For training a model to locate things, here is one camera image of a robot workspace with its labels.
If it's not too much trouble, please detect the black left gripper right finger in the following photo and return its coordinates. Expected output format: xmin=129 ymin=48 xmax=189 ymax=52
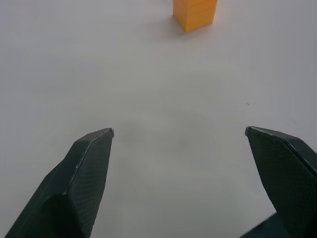
xmin=239 ymin=125 xmax=317 ymax=238

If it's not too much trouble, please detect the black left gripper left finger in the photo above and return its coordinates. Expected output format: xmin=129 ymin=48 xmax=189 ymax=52
xmin=4 ymin=127 xmax=115 ymax=238

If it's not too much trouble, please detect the yellow block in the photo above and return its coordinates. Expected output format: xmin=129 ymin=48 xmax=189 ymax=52
xmin=172 ymin=0 xmax=218 ymax=33

